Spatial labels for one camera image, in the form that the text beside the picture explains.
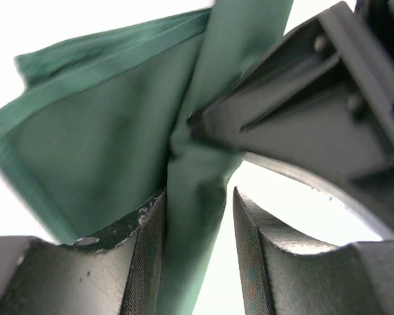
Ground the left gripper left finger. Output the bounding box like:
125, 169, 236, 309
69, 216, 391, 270
0, 190, 166, 314

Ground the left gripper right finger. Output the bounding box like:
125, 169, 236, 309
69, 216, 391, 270
233, 190, 394, 314

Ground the dark green cloth napkin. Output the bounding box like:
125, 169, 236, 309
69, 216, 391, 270
0, 1, 292, 314

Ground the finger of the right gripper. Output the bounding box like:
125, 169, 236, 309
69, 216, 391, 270
245, 152, 394, 240

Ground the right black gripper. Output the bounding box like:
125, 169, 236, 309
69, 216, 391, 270
188, 1, 394, 190

